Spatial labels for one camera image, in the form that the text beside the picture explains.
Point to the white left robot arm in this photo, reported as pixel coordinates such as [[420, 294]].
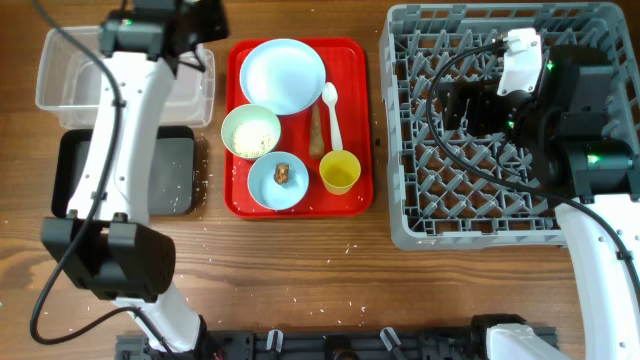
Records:
[[104, 243]]

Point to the white plastic spoon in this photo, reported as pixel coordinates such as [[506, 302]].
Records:
[[329, 96]]

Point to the large light blue plate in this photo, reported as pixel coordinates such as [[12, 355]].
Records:
[[284, 75]]

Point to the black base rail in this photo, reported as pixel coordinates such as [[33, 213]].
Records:
[[444, 343]]

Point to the brown food scrap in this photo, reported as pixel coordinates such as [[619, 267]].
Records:
[[281, 174]]

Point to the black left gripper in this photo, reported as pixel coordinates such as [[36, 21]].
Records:
[[219, 9]]

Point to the light green rice bowl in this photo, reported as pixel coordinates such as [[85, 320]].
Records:
[[246, 113]]

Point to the grey dishwasher rack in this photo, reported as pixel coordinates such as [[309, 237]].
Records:
[[446, 187]]

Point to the clear plastic waste bin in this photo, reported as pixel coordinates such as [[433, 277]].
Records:
[[69, 85]]

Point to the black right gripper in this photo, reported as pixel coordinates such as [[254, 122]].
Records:
[[481, 96]]

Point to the black food waste tray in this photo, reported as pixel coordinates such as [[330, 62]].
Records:
[[171, 184]]

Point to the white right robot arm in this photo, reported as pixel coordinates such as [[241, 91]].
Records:
[[554, 105]]

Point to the small light blue plate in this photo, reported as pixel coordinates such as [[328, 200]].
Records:
[[266, 192]]

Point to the yellow plastic cup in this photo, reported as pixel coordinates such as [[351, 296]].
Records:
[[339, 171]]

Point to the pile of white rice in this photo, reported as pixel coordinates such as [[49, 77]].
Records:
[[253, 139]]

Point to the red plastic tray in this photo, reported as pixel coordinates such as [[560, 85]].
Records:
[[345, 63]]

